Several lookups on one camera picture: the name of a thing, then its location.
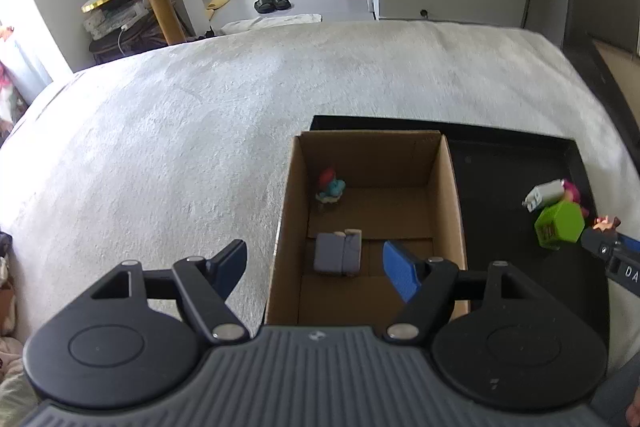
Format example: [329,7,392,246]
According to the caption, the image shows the brown-haired doll figure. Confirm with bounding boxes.
[592,216,622,233]

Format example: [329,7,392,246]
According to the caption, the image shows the green hexagonal box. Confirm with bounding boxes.
[535,200,585,249]

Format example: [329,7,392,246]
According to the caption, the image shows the pink toy figure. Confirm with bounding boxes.
[562,179,589,218]

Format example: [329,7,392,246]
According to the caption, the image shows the grey-blue block toy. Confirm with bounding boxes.
[314,229,362,277]

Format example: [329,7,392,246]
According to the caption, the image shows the white charger plug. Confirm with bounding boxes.
[522,179,565,212]

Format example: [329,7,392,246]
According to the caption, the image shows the red blue cartoon figure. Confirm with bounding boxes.
[316,167,346,204]

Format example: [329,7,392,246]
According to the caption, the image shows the person's right hand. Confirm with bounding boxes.
[625,398,640,427]

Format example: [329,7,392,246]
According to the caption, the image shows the brown cardboard box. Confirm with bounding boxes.
[265,131,466,333]

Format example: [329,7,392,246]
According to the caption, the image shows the black plastic tray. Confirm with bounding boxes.
[310,115,610,341]

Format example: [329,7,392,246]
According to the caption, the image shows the white fluffy blanket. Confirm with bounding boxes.
[1,22,639,338]

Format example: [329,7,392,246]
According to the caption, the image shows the dark open storage box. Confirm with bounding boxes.
[563,0,639,144]

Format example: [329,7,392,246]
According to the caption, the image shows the black slippers pair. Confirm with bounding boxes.
[254,0,292,15]

